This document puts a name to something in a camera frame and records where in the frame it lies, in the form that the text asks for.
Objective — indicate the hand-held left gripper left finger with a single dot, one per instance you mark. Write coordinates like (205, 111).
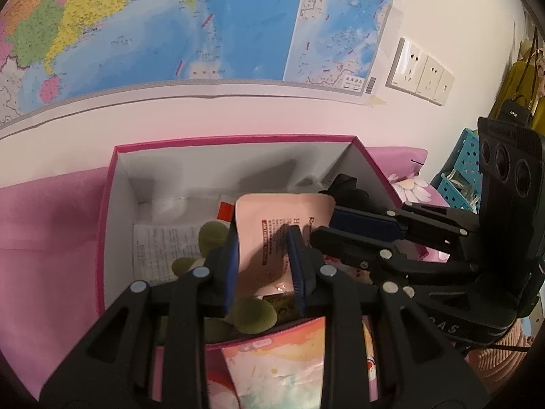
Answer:
(230, 264)

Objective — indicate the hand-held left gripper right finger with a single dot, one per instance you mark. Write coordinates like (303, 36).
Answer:
(298, 264)

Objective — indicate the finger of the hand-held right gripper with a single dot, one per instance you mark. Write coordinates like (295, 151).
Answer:
(340, 245)
(362, 221)

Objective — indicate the black gloves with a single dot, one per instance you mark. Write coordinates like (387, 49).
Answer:
(353, 196)

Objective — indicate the red white small packet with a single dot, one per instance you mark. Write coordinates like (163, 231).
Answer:
(225, 212)

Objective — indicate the peach spout pouch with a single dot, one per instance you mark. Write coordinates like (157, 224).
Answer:
(264, 221)

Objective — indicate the green plush toy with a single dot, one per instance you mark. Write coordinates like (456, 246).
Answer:
(251, 315)

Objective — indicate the clear printed plastic pouch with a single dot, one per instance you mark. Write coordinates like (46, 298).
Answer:
(157, 247)

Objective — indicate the pink cardboard box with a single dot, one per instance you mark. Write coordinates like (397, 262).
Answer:
(104, 243)

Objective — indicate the person's right forearm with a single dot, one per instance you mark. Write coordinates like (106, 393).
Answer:
(498, 366)

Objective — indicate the blue plastic basket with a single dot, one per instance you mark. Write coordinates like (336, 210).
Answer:
(466, 153)

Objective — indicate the pastel tissue pack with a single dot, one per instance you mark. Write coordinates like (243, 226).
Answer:
(276, 370)

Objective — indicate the yellow hanging garment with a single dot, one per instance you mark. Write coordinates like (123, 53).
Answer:
(521, 81)

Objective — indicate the pink flower print tablecloth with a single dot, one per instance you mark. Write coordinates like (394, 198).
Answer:
(47, 243)

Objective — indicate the white wall socket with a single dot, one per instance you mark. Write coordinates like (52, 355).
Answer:
(406, 66)
(429, 79)
(445, 87)

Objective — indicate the colourful wall map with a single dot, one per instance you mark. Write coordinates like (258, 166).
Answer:
(170, 30)

